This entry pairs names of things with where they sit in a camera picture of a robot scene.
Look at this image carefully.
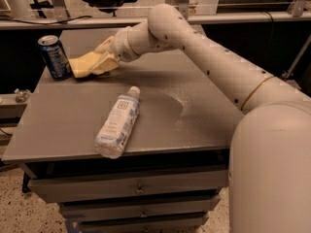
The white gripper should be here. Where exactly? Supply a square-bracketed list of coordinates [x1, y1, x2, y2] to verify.
[91, 26, 138, 75]

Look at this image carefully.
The yellow sponge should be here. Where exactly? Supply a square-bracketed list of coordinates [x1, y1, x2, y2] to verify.
[69, 51, 106, 79]

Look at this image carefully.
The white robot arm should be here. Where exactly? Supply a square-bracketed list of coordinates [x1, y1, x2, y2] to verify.
[97, 4, 311, 233]

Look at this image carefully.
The blue pepsi can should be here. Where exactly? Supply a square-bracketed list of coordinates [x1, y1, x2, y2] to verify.
[38, 35, 72, 80]

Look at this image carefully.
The clear plastic water bottle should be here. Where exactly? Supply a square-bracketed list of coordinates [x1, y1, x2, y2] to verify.
[94, 86, 140, 159]

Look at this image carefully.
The small shiny object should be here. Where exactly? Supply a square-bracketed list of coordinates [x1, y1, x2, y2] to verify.
[15, 88, 31, 103]

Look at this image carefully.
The grey drawer cabinet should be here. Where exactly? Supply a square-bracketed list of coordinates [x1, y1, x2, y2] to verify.
[4, 43, 248, 233]

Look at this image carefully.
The top grey drawer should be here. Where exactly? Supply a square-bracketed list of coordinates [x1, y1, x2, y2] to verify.
[29, 170, 227, 203]

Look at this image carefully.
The grey drawer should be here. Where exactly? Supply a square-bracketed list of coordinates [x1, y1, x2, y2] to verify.
[79, 213, 207, 233]
[29, 170, 227, 203]
[60, 194, 220, 221]

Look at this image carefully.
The middle grey drawer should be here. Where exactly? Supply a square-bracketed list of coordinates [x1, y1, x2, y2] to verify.
[60, 194, 220, 221]

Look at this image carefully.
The bottom grey drawer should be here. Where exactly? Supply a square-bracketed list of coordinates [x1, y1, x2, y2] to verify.
[79, 213, 207, 233]

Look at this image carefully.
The black cable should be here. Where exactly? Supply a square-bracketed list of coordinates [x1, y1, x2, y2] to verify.
[0, 15, 93, 26]

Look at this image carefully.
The grey metal rail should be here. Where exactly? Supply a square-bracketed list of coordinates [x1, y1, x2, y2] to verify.
[0, 11, 311, 30]

